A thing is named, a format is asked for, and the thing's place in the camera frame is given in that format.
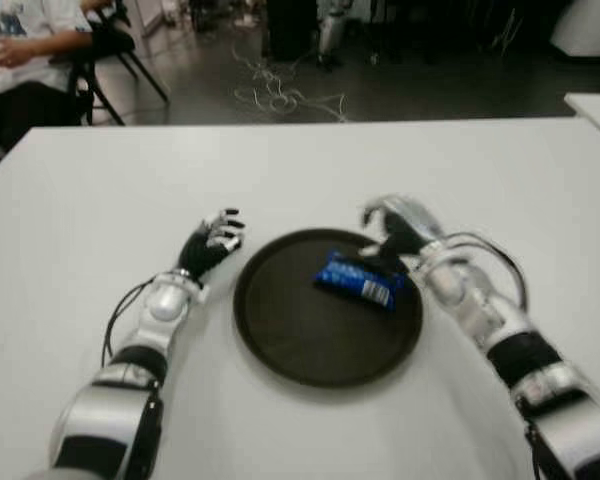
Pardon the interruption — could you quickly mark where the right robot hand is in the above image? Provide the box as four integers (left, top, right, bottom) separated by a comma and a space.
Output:
359, 194, 446, 274

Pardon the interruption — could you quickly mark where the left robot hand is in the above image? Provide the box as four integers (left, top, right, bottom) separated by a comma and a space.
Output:
177, 207, 246, 281

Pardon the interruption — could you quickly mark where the blue Oreo packet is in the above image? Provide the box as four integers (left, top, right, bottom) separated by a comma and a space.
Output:
312, 250, 406, 314

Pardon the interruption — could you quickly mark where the round brown tray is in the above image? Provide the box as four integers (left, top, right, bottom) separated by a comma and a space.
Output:
232, 228, 425, 390

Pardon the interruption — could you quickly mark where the black tripod stand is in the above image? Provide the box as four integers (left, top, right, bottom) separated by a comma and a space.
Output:
349, 17, 384, 65

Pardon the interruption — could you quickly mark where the silver white humanoid robot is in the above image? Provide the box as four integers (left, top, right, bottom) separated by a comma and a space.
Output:
315, 0, 354, 69

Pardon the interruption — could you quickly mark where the black folding chair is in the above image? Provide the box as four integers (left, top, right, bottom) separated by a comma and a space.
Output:
49, 0, 171, 126

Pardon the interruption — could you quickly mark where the black cabinet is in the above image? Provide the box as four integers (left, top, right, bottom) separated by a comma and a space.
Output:
262, 0, 321, 61

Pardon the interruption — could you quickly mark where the white leaning board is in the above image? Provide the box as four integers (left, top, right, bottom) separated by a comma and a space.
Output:
124, 0, 167, 37

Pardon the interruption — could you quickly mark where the seated person white shirt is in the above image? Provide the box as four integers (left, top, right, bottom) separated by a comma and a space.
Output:
0, 0, 94, 151

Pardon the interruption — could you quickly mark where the white pillar black base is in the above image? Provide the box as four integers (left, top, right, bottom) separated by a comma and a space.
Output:
549, 0, 600, 59

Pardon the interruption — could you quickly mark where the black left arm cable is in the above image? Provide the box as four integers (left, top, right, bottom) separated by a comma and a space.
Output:
102, 279, 156, 364

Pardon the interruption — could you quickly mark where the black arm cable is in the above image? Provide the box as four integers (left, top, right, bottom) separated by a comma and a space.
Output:
442, 231, 530, 311
102, 279, 156, 364

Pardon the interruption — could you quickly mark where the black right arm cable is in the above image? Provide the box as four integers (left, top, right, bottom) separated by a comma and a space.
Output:
442, 231, 530, 311

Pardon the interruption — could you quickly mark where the white tangled floor cable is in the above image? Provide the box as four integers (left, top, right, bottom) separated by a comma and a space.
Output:
229, 34, 351, 122

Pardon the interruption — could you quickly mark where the silver folding frame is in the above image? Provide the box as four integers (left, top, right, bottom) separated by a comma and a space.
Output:
489, 4, 526, 51

